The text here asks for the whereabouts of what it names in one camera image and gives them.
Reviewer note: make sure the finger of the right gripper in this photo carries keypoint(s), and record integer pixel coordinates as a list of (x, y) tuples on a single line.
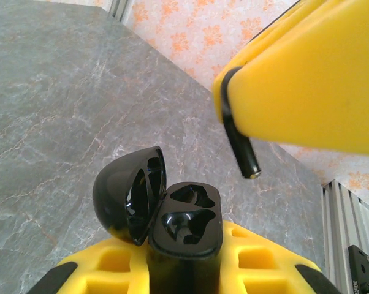
[(279, 27), (310, 92)]

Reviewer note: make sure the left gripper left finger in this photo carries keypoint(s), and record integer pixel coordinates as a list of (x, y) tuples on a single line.
[(111, 269)]

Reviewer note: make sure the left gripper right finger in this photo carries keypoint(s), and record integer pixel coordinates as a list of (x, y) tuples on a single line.
[(264, 269)]

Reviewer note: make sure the black cylindrical pin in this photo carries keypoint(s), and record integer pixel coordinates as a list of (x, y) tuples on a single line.
[(245, 153)]

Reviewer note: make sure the black earbud charging case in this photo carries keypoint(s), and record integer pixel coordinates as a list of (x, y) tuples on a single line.
[(187, 220)]

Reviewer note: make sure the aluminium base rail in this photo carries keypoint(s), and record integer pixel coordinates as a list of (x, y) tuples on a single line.
[(337, 229)]

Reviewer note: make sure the aluminium frame post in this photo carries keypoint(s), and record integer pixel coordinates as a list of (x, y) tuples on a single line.
[(118, 9)]

